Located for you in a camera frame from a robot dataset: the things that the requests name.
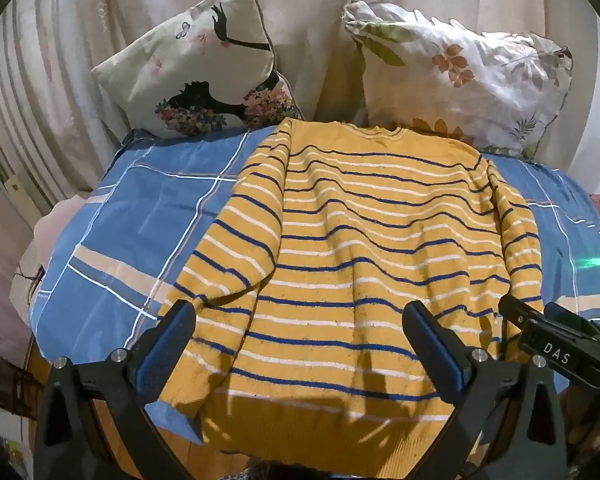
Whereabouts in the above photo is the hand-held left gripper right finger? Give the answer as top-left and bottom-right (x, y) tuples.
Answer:
(401, 300), (569, 480)

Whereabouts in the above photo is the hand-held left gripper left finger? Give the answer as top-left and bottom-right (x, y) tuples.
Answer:
(32, 299), (201, 480)

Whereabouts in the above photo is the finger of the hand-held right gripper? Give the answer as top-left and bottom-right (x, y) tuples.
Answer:
(498, 293), (533, 333)

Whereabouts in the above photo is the yellow striped sweater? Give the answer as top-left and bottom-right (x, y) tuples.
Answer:
(157, 117), (546, 476)

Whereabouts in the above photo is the blue plaid bedsheet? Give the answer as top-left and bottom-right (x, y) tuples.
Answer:
(29, 127), (600, 441)

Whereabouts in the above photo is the pink cloth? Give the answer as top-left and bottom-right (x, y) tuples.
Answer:
(10, 195), (81, 311)

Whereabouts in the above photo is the leaf print pillow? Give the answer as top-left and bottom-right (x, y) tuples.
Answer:
(342, 1), (574, 161)

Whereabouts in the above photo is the silhouette print pillow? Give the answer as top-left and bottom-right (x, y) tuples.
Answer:
(90, 0), (306, 140)

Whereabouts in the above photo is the beige curtain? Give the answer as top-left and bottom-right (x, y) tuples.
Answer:
(0, 0), (600, 206)

